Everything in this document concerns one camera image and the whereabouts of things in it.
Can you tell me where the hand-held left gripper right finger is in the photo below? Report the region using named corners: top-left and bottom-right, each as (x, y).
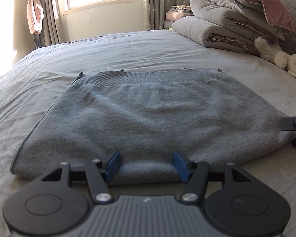
top-left (173, 152), bottom-right (254, 204)

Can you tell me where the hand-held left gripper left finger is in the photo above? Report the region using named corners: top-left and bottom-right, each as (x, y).
top-left (41, 150), bottom-right (121, 204)

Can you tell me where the grey knit sweater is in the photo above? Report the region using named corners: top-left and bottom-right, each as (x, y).
top-left (10, 68), bottom-right (296, 186)

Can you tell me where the white plush toy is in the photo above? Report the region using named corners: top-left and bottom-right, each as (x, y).
top-left (254, 37), bottom-right (296, 81)

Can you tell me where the bed with grey sheet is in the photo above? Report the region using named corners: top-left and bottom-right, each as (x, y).
top-left (0, 30), bottom-right (296, 237)

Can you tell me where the folded grey quilt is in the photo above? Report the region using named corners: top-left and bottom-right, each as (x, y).
top-left (189, 0), bottom-right (283, 47)

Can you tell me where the folded pink blanket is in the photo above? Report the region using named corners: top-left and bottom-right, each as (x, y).
top-left (163, 8), bottom-right (195, 29)

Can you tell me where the patterned folded cloth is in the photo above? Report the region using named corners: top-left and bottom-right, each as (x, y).
top-left (171, 4), bottom-right (193, 12)

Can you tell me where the grey star-patterned curtain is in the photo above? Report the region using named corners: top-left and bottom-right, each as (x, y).
top-left (142, 0), bottom-right (196, 31)
top-left (37, 0), bottom-right (63, 47)

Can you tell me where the pink hanging cloth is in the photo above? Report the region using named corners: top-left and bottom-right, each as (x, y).
top-left (27, 0), bottom-right (44, 35)

